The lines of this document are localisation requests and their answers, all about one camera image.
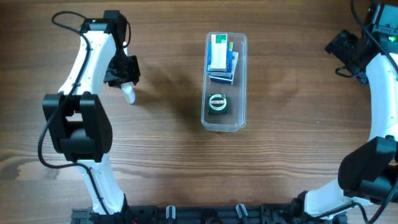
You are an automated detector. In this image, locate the white spray bottle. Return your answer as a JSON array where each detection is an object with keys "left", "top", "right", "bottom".
[{"left": 121, "top": 82, "right": 136, "bottom": 104}]

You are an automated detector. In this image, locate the white green medicine box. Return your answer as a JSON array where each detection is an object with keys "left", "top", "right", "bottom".
[{"left": 210, "top": 34, "right": 228, "bottom": 71}]

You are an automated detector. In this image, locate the green Zam-Buk ointment box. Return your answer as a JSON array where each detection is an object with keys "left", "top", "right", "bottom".
[{"left": 208, "top": 93, "right": 228, "bottom": 115}]

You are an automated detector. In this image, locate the Hansaplast plaster box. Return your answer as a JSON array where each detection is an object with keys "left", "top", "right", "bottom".
[{"left": 208, "top": 52, "right": 239, "bottom": 85}]

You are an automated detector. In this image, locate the blue medicine box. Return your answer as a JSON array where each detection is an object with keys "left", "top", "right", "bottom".
[{"left": 205, "top": 42, "right": 234, "bottom": 77}]

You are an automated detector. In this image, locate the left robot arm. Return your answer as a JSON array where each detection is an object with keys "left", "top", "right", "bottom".
[{"left": 37, "top": 10, "right": 141, "bottom": 223}]

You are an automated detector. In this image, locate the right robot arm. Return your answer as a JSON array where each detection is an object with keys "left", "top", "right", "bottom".
[{"left": 287, "top": 1, "right": 397, "bottom": 223}]

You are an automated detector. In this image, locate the clear plastic container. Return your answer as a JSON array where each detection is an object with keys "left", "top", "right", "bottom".
[{"left": 201, "top": 32, "right": 248, "bottom": 132}]

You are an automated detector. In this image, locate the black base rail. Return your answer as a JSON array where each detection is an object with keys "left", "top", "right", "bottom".
[{"left": 70, "top": 203, "right": 348, "bottom": 224}]

